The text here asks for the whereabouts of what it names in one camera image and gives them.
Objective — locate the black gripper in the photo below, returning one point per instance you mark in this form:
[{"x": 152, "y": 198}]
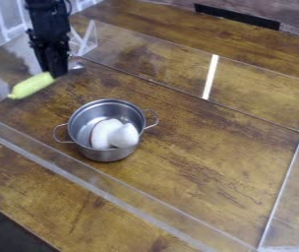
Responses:
[{"x": 49, "y": 17}]

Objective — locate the small steel pot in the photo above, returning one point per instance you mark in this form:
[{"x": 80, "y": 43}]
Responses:
[{"x": 75, "y": 132}]

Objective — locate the white mushroom toy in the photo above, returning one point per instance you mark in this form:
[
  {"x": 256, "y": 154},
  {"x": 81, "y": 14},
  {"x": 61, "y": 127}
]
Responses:
[{"x": 112, "y": 134}]

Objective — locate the clear acrylic enclosure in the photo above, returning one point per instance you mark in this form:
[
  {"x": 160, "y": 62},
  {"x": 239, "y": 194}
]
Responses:
[{"x": 211, "y": 183}]

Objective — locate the black bar on wall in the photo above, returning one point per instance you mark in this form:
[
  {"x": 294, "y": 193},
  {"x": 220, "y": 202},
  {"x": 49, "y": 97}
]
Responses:
[{"x": 238, "y": 17}]

